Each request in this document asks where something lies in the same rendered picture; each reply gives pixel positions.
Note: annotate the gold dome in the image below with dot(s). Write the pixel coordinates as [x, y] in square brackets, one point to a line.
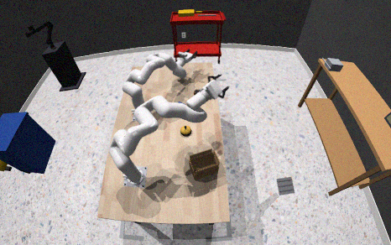
[185, 130]

